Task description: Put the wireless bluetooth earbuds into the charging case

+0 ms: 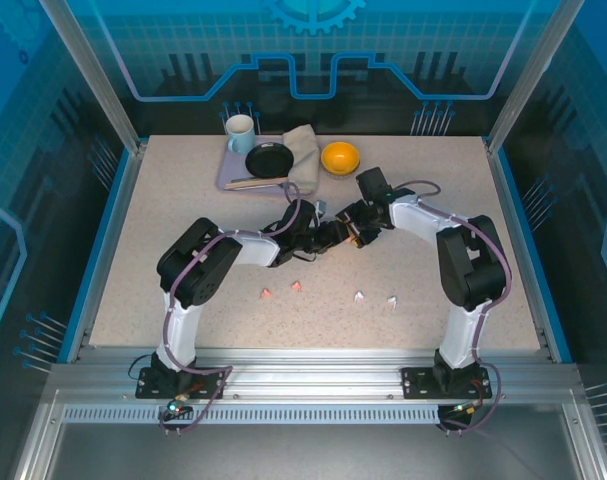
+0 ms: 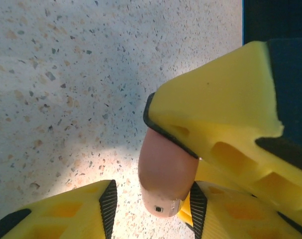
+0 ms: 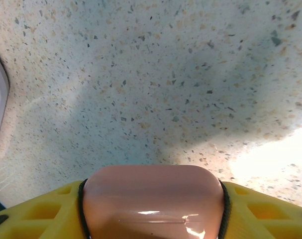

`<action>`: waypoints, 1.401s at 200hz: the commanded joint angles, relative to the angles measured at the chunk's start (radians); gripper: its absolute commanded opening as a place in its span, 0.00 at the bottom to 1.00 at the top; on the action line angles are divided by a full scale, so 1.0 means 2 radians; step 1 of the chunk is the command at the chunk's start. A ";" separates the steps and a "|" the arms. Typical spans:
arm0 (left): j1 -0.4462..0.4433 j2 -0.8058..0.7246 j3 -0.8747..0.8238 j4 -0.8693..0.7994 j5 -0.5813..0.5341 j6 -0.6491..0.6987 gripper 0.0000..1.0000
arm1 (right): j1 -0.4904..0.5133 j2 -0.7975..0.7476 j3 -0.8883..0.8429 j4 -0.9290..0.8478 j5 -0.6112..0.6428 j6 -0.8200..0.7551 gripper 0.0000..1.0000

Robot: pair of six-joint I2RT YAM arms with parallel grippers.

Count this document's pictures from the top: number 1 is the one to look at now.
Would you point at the beige folded cloth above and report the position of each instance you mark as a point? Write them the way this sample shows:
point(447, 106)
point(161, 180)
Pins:
point(303, 160)

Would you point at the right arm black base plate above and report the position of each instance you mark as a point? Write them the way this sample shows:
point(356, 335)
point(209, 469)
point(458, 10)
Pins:
point(418, 385)

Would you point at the aluminium frame post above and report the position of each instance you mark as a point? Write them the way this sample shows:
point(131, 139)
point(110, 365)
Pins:
point(532, 75)
point(95, 75)

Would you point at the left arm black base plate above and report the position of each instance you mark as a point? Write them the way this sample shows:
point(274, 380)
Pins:
point(148, 391)

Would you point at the lilac plastic tray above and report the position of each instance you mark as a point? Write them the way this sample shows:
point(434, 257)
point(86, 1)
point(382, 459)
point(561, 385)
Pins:
point(233, 165)

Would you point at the light blue mug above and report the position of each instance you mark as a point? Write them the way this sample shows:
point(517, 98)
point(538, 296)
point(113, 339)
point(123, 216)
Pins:
point(240, 131)

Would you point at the pink white wrapper scrap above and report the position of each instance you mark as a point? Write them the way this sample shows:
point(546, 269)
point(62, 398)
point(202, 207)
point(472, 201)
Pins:
point(296, 286)

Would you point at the small connector with LED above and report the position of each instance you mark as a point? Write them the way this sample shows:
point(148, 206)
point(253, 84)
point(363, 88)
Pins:
point(178, 405)
point(468, 407)

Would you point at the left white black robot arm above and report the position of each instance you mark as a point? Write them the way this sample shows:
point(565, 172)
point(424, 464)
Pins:
point(208, 280)

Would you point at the black round plate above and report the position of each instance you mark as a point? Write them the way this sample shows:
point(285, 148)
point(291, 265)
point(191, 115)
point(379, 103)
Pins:
point(270, 161)

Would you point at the orange bowl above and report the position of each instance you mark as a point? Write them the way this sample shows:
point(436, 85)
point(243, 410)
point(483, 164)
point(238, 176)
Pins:
point(339, 156)

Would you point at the aluminium cross beam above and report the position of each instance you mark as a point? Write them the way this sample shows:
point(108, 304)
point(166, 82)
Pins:
point(308, 375)

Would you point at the aluminium side rail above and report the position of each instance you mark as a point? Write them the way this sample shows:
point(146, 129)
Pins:
point(109, 250)
point(509, 210)

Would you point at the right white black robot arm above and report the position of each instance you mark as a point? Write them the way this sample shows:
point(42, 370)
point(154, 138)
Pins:
point(468, 270)

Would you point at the white earbud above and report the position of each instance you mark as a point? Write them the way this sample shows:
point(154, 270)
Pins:
point(358, 297)
point(393, 301)

